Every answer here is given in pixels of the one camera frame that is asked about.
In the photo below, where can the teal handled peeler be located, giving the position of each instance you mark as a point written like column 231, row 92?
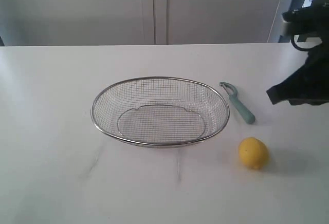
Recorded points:
column 244, row 112

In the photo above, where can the oval steel mesh basket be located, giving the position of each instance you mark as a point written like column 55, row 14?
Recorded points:
column 160, row 112

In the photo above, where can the white cabinet doors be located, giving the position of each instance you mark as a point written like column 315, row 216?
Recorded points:
column 140, row 22

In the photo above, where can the yellow lemon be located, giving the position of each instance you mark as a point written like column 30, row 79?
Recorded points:
column 253, row 153

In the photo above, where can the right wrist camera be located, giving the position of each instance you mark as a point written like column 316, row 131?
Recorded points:
column 294, row 23

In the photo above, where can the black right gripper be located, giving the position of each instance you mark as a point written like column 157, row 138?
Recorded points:
column 314, row 19

